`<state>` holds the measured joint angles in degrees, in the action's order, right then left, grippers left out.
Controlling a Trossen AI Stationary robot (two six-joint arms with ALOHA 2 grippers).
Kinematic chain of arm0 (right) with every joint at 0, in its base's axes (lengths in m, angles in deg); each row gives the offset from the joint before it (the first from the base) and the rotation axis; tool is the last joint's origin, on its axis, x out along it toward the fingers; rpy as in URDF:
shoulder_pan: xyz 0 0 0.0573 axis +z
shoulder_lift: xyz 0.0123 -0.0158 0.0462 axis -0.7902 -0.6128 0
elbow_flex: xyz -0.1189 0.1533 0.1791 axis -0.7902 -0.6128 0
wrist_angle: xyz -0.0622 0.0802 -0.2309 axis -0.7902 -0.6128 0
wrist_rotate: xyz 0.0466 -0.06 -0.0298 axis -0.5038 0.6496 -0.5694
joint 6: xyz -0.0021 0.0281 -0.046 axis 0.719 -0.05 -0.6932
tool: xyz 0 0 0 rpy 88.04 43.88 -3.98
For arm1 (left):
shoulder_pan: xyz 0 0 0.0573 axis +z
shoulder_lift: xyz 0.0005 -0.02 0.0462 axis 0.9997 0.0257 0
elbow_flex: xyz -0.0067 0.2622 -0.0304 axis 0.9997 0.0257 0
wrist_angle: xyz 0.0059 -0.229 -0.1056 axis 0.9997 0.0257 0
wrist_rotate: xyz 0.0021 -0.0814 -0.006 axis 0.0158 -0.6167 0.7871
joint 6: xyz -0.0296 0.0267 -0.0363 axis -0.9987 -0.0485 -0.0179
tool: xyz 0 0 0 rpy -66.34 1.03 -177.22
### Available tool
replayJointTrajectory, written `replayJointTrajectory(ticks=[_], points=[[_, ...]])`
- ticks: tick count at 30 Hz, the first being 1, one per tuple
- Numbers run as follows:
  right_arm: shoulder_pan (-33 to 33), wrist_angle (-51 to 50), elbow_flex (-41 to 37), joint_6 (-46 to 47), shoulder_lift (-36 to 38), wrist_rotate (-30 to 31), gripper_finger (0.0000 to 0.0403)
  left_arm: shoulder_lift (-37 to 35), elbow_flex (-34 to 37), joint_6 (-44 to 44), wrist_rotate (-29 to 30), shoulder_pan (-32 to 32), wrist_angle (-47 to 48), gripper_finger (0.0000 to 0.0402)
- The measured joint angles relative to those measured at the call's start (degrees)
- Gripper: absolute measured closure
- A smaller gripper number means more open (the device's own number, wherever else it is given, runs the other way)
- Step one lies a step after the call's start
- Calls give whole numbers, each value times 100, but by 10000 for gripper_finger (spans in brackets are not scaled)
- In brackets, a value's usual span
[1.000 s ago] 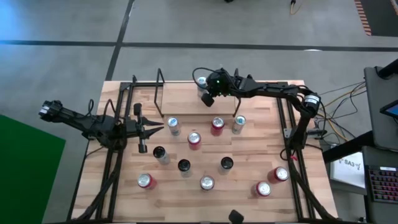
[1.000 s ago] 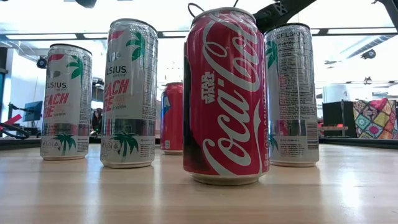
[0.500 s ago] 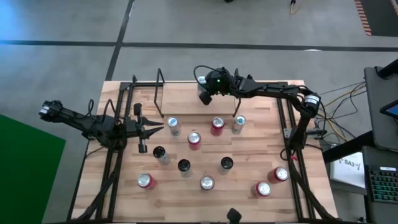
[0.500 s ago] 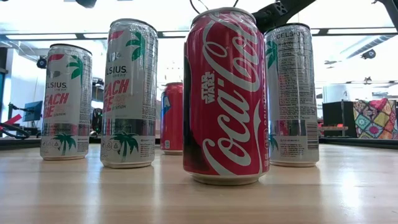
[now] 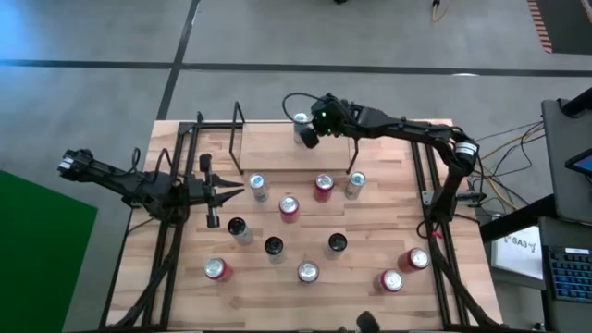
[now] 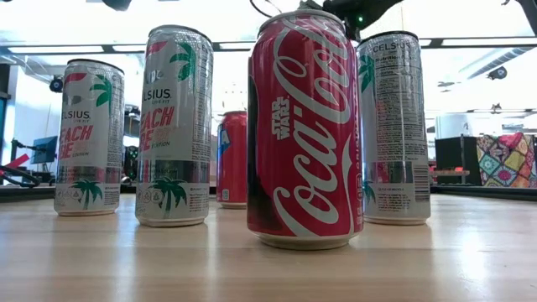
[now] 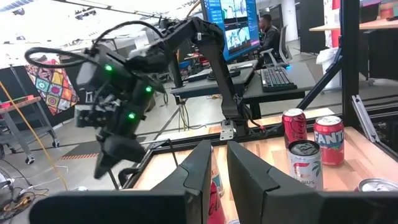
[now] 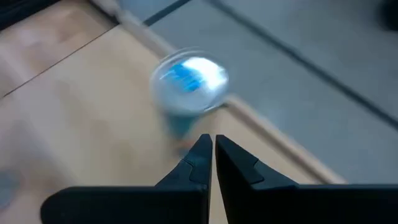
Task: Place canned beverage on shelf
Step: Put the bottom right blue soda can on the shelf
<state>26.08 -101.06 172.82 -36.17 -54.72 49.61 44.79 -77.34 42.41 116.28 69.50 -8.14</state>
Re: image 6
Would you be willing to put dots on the white Celsius palm can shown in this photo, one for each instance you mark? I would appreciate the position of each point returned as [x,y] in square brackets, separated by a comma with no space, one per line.
[174,126]
[394,126]
[90,138]

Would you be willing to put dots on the red Coca-Cola can white script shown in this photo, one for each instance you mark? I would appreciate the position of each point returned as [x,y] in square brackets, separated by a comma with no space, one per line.
[304,138]

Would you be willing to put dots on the black cabinet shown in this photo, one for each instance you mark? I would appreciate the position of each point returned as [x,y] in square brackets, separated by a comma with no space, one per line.
[455,159]

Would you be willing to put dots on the red Star Wars soda can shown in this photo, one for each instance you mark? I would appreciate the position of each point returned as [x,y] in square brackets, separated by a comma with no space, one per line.
[235,159]

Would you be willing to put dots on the colourful patchwork quilt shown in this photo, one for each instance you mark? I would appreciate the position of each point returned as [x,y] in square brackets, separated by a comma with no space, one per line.
[507,161]

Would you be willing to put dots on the computer monitor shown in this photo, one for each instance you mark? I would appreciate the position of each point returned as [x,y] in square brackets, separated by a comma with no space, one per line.
[44,149]

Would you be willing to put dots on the red bar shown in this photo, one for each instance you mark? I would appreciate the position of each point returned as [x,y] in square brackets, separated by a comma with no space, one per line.
[17,161]

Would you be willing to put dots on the grey ceiling duct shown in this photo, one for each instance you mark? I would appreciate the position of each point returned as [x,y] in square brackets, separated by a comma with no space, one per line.
[499,60]

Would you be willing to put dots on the black ceiling camera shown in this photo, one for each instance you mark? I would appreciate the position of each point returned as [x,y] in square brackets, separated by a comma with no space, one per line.
[497,73]
[55,84]

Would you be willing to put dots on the black metal table frame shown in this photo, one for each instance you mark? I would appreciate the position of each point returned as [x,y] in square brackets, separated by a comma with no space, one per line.
[25,194]

